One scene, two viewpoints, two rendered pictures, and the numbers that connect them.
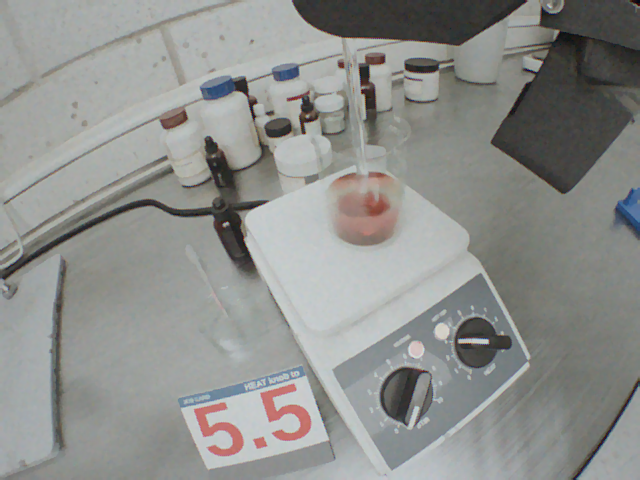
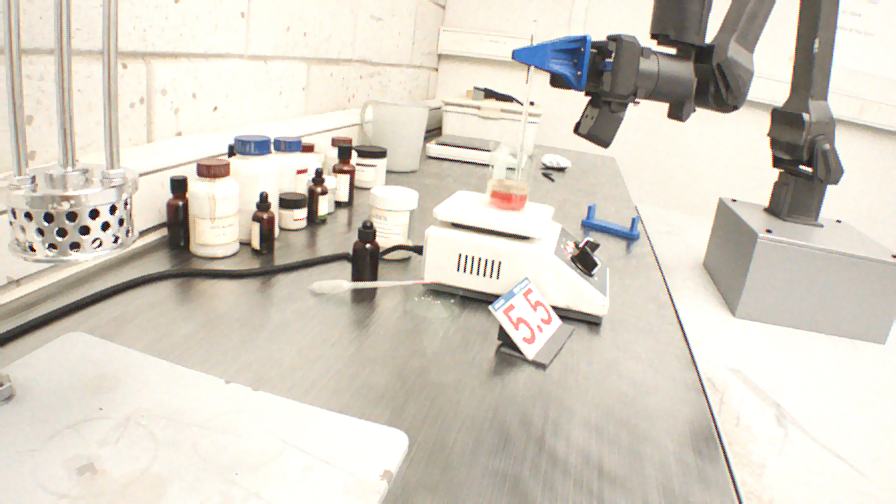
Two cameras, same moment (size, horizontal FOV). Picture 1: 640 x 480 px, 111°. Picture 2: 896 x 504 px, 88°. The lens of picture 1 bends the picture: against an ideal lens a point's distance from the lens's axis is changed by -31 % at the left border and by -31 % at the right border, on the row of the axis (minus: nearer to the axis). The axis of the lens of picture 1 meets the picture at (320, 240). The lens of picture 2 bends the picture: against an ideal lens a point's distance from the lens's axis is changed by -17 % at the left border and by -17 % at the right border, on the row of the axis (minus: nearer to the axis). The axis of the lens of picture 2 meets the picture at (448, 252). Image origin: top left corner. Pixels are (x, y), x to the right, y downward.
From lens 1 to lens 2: 52 cm
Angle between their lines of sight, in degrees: 53
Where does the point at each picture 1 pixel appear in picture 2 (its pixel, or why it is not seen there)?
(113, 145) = not seen: hidden behind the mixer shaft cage
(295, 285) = (512, 223)
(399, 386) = (578, 260)
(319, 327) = (542, 229)
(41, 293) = (115, 367)
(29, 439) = (361, 452)
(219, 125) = (264, 184)
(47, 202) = not seen: outside the picture
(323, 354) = (544, 249)
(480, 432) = (614, 303)
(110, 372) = (367, 370)
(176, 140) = (229, 192)
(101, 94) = not seen: hidden behind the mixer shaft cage
